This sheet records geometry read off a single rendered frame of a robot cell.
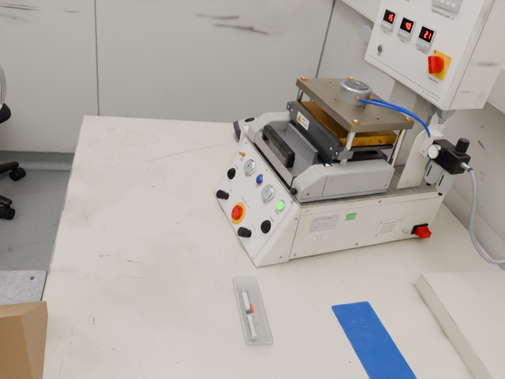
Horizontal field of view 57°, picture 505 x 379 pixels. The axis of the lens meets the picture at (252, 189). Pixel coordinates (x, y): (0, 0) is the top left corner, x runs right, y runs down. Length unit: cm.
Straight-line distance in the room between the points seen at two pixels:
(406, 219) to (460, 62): 43
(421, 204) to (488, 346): 39
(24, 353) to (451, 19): 104
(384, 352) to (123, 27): 198
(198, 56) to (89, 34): 55
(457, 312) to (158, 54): 193
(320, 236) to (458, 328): 36
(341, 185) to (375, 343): 35
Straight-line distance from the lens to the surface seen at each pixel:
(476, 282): 128
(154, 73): 259
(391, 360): 106
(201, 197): 134
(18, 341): 75
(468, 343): 111
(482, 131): 155
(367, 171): 112
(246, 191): 122
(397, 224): 130
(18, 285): 110
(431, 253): 138
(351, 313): 110
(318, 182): 105
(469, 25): 113
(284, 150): 110
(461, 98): 119
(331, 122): 117
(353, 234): 122
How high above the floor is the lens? 152
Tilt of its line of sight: 33 degrees down
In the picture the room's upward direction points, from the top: 11 degrees clockwise
